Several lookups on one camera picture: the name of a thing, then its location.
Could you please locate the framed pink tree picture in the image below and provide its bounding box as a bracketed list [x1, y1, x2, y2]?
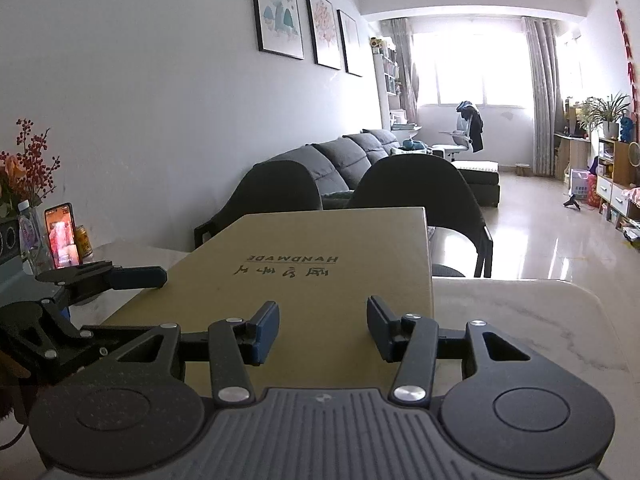
[304, 0, 343, 71]

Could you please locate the white drawer cabinet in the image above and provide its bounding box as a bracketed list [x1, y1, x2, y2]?
[595, 175, 640, 233]

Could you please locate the dark jacket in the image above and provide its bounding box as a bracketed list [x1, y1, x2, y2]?
[456, 101, 485, 153]

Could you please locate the wooden cube shelf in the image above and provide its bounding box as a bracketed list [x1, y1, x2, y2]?
[597, 137, 640, 181]

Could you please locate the light wooden computer desk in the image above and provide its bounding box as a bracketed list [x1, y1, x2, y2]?
[554, 132, 593, 181]

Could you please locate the framed blue mountain picture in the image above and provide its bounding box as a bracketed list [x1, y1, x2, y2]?
[249, 0, 305, 61]

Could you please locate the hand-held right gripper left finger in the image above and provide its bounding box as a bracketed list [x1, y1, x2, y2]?
[117, 301, 281, 407]

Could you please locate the grey curtain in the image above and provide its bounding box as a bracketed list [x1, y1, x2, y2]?
[390, 17, 420, 123]
[522, 16, 563, 178]

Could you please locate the red orange flower bouquet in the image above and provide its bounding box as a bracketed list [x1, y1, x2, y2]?
[0, 119, 62, 218]

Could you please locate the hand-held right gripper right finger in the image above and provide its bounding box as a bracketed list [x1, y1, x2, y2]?
[366, 296, 532, 407]

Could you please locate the grey sofa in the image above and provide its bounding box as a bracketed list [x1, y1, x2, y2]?
[255, 129, 501, 208]

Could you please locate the yellow drink can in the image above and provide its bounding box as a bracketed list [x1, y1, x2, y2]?
[74, 225, 95, 258]

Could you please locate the dark dining chair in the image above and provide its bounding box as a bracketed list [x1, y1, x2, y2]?
[194, 160, 325, 252]
[345, 153, 495, 279]

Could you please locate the potted green plant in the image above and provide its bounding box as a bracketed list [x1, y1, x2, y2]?
[575, 92, 631, 136]

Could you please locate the black smartphone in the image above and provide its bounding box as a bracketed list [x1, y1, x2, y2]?
[44, 202, 82, 268]

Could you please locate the white office chair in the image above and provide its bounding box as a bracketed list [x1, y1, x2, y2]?
[439, 101, 476, 163]

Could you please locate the person's left hand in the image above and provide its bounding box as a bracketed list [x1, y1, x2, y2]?
[0, 349, 32, 380]

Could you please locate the narrow framed picture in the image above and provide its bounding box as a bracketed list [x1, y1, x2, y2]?
[336, 9, 364, 78]

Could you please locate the clear water bottle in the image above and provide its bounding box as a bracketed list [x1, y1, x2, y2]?
[17, 200, 48, 273]

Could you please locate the white bookshelf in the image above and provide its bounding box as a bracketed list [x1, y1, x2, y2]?
[370, 37, 406, 128]

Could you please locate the beige cardboard box lid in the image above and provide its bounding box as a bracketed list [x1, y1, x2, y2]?
[101, 206, 435, 396]

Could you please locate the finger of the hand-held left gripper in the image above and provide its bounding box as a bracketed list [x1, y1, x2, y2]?
[80, 324, 151, 343]
[35, 260, 168, 306]

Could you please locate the short red chili string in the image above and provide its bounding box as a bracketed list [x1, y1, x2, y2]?
[614, 0, 640, 126]

